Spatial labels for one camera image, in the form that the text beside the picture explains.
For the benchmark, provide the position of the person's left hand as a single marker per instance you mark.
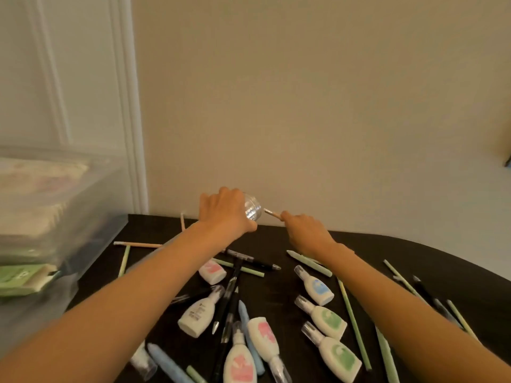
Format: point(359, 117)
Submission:
point(221, 215)

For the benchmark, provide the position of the person's right hand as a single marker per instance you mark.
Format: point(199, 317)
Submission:
point(309, 237)

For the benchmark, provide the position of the clear tube of green pens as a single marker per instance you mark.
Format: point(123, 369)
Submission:
point(252, 209)

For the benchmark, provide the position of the wooden pencil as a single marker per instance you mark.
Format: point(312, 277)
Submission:
point(273, 214)
point(139, 244)
point(183, 221)

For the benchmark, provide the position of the white blue correction tape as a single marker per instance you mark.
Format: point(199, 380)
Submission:
point(319, 289)

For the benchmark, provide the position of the black pen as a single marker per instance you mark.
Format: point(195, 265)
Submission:
point(435, 299)
point(228, 295)
point(251, 260)
point(225, 339)
point(187, 297)

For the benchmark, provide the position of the white pink correction tape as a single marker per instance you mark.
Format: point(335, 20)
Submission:
point(263, 337)
point(212, 272)
point(239, 364)

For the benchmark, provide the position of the white green correction tape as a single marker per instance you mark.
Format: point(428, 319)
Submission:
point(341, 356)
point(329, 321)

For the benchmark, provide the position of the cluster of pencils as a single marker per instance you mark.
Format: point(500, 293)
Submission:
point(353, 323)

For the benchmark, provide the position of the white printed correction tape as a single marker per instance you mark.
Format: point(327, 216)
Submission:
point(197, 315)

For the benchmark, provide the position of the clear plastic storage bin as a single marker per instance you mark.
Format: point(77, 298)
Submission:
point(111, 219)

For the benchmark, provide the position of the green pencil box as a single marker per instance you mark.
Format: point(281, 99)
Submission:
point(24, 279)

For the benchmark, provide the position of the person's right forearm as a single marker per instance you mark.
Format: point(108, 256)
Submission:
point(419, 327)

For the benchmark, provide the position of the person's left forearm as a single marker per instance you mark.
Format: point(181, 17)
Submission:
point(100, 315)

